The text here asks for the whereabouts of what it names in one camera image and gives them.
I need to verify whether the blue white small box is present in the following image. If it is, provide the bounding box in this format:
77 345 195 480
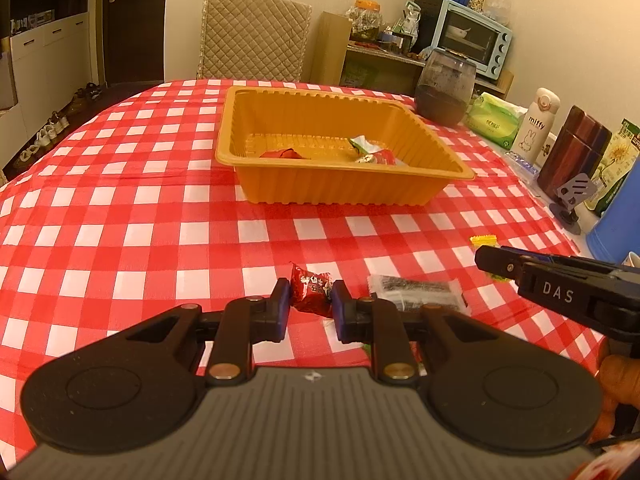
505 150 543 173

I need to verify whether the white cabinet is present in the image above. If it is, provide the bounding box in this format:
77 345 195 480
0 10 108 161

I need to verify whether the light blue toaster oven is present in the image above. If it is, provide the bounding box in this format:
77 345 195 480
431 0 514 86

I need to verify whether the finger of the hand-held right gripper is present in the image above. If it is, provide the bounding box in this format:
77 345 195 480
474 243 524 282
500 246 557 263

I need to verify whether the green white bag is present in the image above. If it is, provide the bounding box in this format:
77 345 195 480
395 2 421 41

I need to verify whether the green red candy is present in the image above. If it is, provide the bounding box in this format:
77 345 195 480
348 136 383 161

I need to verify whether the dark glass jar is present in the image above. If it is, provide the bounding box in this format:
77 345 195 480
415 48 477 128

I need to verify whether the yellow plastic tray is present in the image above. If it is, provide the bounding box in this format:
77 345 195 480
215 86 477 207

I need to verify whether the grey phone stand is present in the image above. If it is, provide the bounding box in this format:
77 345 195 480
548 172 601 235

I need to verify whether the red white printed clothing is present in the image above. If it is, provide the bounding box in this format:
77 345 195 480
570 440 640 480

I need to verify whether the white drink bottle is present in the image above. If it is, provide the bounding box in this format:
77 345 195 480
509 87 560 167

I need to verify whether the beige quilted chair back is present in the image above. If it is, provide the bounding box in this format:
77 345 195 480
196 0 313 82

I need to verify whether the brown thermos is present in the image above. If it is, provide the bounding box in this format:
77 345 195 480
536 105 613 201

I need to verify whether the blue plastic container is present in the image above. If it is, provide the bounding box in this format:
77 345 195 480
585 160 640 267

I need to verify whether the wooden shelf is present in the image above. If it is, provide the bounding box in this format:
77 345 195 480
309 10 516 98

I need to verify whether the clear dark seaweed packet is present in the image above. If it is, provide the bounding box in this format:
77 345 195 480
366 274 472 317

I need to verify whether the green tissue pack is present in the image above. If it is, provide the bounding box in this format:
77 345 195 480
465 92 528 151

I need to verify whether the row of shoes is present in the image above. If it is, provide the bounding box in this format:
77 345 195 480
12 81 103 171

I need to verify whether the red white checkered tablecloth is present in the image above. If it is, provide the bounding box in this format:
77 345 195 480
0 77 608 381

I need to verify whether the plastic jar orange lid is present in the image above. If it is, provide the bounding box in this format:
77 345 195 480
348 0 383 43

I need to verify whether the dark door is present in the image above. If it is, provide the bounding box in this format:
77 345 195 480
92 0 170 86

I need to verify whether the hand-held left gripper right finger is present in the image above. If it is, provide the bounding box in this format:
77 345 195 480
330 279 523 388

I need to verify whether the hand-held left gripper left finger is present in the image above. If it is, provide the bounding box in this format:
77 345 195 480
107 277 293 388

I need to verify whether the person's right hand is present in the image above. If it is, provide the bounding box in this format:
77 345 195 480
597 354 640 436

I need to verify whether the printed red candy packet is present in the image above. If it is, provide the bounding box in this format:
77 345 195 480
289 261 335 318

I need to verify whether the sunflower print carton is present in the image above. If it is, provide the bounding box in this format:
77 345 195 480
582 118 640 218

